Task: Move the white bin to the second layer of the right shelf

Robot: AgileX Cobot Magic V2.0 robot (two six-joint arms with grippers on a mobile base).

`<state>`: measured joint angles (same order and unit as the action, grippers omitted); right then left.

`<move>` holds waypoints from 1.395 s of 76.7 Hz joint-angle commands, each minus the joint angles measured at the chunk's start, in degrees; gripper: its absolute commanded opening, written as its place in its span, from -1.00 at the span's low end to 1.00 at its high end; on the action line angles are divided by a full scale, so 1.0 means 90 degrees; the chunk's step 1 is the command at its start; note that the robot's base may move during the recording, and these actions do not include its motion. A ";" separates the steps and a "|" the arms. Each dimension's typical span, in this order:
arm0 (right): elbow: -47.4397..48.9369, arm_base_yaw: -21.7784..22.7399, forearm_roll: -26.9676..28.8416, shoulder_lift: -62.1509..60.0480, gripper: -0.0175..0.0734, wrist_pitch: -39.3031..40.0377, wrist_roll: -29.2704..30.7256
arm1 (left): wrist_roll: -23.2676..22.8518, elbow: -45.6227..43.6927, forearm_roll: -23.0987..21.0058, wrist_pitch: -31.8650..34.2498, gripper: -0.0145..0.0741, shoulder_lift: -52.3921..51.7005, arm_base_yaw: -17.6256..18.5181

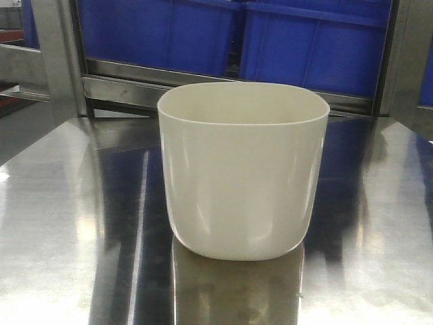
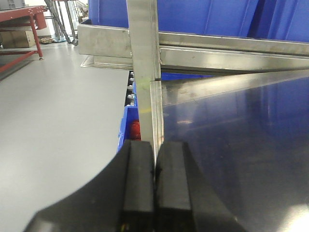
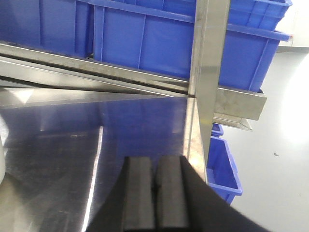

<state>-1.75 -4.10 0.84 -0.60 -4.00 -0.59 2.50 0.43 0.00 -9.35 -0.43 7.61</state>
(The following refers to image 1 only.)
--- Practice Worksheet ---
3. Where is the white plastic bin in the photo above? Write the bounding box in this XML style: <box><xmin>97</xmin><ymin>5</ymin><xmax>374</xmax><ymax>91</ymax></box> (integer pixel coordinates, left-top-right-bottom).
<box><xmin>157</xmin><ymin>81</ymin><xmax>330</xmax><ymax>261</ymax></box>

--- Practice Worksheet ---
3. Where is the left blue plastic crate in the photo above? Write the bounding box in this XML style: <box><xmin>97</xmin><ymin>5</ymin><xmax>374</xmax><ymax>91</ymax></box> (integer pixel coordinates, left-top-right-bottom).
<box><xmin>74</xmin><ymin>0</ymin><xmax>245</xmax><ymax>77</ymax></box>

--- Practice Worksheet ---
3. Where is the blue plastic crate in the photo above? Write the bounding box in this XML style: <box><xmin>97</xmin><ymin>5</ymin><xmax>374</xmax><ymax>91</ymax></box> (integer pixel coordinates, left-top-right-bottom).
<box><xmin>74</xmin><ymin>0</ymin><xmax>245</xmax><ymax>77</ymax></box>
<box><xmin>239</xmin><ymin>1</ymin><xmax>391</xmax><ymax>98</ymax></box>

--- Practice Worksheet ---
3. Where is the right blue plastic crate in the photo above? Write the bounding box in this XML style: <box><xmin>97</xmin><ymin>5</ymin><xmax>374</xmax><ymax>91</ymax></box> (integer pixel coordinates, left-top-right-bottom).
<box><xmin>239</xmin><ymin>1</ymin><xmax>391</xmax><ymax>98</ymax></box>

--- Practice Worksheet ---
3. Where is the stainless steel shelf frame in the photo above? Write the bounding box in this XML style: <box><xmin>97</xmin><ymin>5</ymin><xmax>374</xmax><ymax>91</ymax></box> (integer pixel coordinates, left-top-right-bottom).
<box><xmin>0</xmin><ymin>0</ymin><xmax>433</xmax><ymax>136</ymax></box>

